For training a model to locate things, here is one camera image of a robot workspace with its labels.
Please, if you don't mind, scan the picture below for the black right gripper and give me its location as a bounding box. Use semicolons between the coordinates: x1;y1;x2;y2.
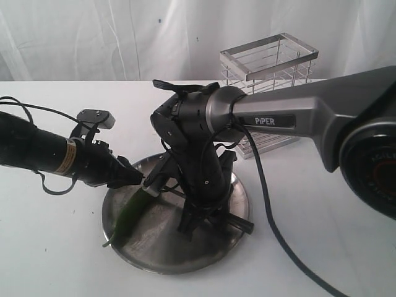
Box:
177;145;235;238

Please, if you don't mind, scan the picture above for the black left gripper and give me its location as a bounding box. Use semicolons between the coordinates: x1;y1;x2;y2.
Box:
71;139;144;189

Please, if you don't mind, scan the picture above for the green cucumber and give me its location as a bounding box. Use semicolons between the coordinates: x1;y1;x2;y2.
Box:
102;187;155;248

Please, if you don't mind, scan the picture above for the black knife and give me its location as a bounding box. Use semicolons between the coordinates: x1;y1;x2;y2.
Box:
227;214;254;235

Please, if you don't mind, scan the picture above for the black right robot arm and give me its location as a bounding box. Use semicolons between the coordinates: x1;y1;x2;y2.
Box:
150;66;395;235

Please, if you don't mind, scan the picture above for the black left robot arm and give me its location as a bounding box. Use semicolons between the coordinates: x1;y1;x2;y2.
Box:
1;109;144;189

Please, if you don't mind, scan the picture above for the round steel plate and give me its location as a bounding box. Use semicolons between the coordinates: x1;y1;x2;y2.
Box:
101;154;250;275

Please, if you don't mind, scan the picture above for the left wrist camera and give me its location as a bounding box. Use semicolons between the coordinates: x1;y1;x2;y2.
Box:
70;109;116;143

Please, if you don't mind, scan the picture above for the dark right arm cable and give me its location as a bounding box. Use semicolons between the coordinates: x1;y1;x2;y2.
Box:
228;120;341;297

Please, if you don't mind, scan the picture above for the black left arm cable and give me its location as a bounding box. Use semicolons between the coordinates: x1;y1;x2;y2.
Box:
0;96;81;196

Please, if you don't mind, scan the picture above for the chrome wire utensil holder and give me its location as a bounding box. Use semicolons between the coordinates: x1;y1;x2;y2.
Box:
219;33;319;160

